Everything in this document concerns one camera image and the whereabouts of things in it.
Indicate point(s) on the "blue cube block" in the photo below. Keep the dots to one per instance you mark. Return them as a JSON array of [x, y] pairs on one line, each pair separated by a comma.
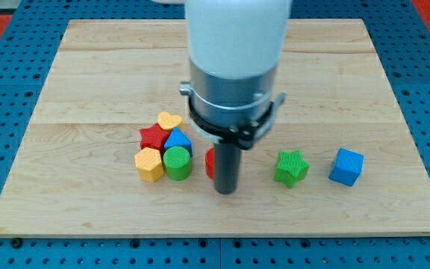
[[347, 167]]

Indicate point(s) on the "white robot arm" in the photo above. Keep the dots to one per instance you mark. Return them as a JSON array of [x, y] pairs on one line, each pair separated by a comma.
[[234, 48]]

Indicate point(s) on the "yellow hexagon block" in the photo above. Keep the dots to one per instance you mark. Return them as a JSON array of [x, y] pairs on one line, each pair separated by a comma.
[[149, 164]]

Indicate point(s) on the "blue perforated table mat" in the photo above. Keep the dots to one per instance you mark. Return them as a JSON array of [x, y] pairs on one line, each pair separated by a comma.
[[27, 49]]

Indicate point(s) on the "green star block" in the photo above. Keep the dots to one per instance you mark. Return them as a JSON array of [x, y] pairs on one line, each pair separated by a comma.
[[290, 168]]

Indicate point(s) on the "green cylinder block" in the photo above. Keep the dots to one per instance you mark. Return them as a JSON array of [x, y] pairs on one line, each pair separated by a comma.
[[177, 162]]

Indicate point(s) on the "wooden board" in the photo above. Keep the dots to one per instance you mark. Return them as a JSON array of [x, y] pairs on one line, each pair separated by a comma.
[[74, 175]]

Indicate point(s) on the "silver cylinder with black clamp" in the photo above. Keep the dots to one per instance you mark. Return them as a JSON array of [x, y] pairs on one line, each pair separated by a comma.
[[237, 111]]

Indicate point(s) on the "red star block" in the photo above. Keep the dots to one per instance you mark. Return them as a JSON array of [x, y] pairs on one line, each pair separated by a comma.
[[153, 137]]

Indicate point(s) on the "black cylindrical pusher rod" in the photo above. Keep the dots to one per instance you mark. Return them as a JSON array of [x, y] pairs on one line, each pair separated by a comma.
[[226, 167]]

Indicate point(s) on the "red block behind rod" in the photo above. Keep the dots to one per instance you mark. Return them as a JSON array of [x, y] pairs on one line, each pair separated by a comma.
[[209, 163]]

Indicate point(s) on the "blue triangle block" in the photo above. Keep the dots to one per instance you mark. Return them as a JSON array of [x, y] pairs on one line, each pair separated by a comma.
[[178, 138]]

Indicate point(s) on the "yellow heart block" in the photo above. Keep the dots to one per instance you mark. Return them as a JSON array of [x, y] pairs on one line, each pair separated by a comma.
[[169, 121]]

